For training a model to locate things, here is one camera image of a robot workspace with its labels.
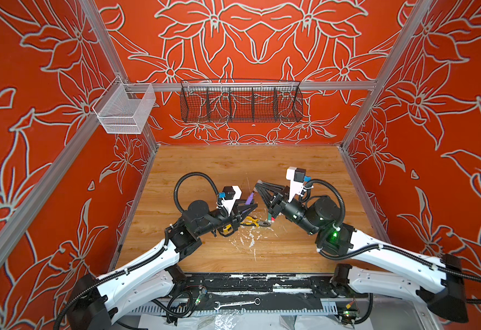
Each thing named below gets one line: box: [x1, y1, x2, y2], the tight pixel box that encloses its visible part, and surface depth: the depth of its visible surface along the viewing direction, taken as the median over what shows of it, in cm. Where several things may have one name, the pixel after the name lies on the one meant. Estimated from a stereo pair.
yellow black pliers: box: [239, 215, 272, 227], surface depth 90 cm
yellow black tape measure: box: [217, 223, 235, 238], surface depth 87 cm
